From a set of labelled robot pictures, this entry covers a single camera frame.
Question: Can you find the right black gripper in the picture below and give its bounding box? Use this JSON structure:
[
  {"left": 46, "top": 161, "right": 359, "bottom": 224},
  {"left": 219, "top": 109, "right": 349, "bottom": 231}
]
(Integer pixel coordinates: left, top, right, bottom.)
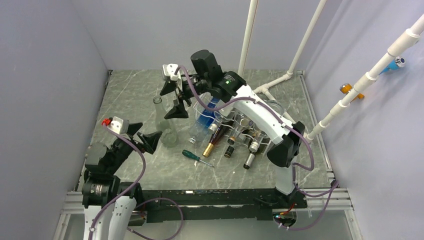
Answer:
[{"left": 159, "top": 75, "right": 210, "bottom": 120}]

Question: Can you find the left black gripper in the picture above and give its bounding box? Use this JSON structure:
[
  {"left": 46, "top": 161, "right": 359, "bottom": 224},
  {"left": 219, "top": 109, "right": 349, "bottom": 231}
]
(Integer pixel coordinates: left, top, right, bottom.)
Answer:
[{"left": 106, "top": 122, "right": 162, "bottom": 174}]

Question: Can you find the tall clear glass bottle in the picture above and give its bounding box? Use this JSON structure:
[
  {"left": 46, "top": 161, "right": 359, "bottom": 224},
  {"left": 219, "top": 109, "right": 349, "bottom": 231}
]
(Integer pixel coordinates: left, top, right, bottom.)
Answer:
[{"left": 153, "top": 95, "right": 178, "bottom": 148}]

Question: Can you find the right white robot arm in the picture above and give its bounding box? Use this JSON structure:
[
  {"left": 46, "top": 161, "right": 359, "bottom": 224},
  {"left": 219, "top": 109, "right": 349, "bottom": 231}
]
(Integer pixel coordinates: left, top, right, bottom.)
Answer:
[{"left": 160, "top": 49, "right": 305, "bottom": 208}]

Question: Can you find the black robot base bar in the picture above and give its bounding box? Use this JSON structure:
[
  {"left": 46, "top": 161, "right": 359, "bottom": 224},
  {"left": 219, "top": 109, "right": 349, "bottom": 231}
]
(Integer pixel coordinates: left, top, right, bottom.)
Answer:
[{"left": 135, "top": 188, "right": 308, "bottom": 223}]

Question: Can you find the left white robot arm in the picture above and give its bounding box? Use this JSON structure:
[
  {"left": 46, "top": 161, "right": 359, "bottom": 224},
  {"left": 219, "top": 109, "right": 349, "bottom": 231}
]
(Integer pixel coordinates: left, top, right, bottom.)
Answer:
[{"left": 81, "top": 118, "right": 163, "bottom": 240}]

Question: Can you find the blue plastic bottle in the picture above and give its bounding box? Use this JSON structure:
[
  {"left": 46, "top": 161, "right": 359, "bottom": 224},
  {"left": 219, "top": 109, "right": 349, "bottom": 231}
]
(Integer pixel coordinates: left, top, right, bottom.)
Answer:
[{"left": 189, "top": 93, "right": 220, "bottom": 145}]

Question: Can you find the dark bottle with gold foil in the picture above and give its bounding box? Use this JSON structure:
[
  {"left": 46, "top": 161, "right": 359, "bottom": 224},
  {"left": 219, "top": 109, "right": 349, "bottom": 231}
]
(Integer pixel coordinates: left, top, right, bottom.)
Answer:
[{"left": 202, "top": 124, "right": 231, "bottom": 158}]

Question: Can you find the bottle with black cap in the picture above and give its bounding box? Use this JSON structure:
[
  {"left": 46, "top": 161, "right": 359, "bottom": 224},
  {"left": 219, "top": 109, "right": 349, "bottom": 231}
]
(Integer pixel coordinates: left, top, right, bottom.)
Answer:
[{"left": 224, "top": 145, "right": 235, "bottom": 159}]

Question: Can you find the green bottle with silver foil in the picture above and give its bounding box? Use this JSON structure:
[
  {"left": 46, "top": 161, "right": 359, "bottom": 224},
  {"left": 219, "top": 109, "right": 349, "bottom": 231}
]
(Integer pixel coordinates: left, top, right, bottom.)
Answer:
[{"left": 243, "top": 136, "right": 270, "bottom": 170}]

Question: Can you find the white pvc pipe right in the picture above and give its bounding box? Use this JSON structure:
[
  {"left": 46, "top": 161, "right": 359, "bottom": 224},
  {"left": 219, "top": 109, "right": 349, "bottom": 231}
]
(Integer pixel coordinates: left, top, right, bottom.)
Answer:
[{"left": 305, "top": 15, "right": 424, "bottom": 143}]

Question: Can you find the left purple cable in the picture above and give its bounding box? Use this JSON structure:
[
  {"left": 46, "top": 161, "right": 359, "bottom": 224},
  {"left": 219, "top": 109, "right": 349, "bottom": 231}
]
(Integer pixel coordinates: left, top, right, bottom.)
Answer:
[{"left": 87, "top": 124, "right": 185, "bottom": 240}]

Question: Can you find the purple cable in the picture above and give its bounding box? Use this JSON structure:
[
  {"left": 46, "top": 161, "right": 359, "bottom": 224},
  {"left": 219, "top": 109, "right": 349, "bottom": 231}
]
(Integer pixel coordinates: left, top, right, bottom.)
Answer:
[
  {"left": 87, "top": 124, "right": 185, "bottom": 240},
  {"left": 175, "top": 65, "right": 339, "bottom": 232}
]

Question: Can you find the green handled screwdriver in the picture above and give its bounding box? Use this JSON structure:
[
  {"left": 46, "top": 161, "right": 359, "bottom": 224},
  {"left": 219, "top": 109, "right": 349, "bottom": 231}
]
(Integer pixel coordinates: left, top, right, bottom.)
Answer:
[{"left": 182, "top": 149, "right": 214, "bottom": 168}]

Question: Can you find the white wire wine rack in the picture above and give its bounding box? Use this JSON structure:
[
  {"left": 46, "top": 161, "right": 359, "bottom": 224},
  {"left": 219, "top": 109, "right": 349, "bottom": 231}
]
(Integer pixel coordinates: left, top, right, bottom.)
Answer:
[{"left": 195, "top": 109, "right": 270, "bottom": 148}]

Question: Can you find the white pvc pipe frame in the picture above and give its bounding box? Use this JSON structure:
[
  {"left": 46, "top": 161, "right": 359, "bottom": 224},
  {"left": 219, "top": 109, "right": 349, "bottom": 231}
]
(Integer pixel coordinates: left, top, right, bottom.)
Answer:
[{"left": 237, "top": 0, "right": 328, "bottom": 123}]

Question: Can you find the orange wall fixture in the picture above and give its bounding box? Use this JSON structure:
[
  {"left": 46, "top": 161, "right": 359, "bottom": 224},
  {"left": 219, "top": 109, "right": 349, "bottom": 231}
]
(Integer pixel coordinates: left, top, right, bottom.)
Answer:
[{"left": 339, "top": 83, "right": 365, "bottom": 102}]

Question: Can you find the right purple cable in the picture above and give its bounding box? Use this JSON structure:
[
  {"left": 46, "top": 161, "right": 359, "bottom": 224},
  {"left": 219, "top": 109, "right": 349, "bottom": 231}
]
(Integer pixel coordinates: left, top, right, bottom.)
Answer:
[{"left": 175, "top": 65, "right": 339, "bottom": 232}]

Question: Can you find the blue wall fixture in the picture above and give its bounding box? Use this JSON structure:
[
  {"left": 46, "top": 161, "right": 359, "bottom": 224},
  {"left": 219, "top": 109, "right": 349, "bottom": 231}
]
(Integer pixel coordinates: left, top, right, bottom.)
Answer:
[{"left": 379, "top": 56, "right": 406, "bottom": 75}]

